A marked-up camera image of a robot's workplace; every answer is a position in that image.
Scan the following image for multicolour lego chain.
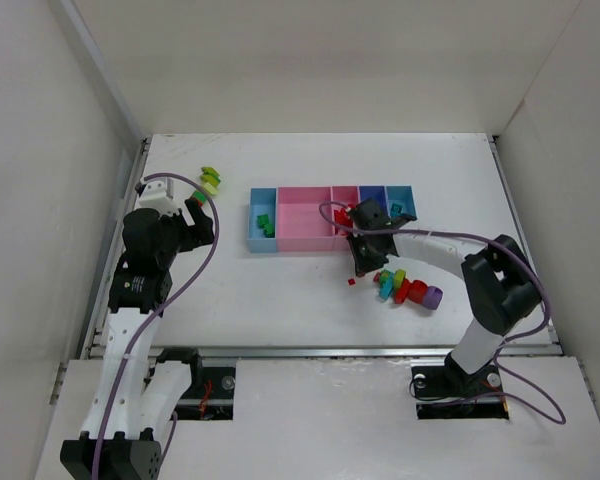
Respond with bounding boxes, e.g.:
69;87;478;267
375;267;442;312

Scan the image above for green yellow red lego stack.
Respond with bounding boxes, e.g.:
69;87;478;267
191;166;221;206

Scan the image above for green lego brick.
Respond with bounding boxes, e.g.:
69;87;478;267
256;214;275;238

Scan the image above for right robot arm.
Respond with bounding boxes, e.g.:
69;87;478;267
347;199;547;397

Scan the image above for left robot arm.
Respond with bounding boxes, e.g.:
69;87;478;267
60;199;217;479

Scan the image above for red legos in bin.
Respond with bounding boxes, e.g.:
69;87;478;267
334;203;354;236

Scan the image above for purple blue bin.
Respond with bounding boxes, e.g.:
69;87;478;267
358;185;387;209

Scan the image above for left light blue bin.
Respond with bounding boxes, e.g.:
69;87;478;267
247;188;278;254

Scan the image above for large pink bin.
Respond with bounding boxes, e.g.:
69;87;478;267
276;186;335;253

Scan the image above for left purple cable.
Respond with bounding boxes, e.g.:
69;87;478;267
92;173;220;480

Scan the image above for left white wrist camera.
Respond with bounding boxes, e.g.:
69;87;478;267
136;177;177;215

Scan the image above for aluminium rail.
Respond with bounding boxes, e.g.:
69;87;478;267
80;344;563;360

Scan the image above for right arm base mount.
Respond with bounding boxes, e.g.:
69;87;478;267
409;365;509;420

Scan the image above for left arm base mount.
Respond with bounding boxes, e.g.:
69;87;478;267
175;366;236;421

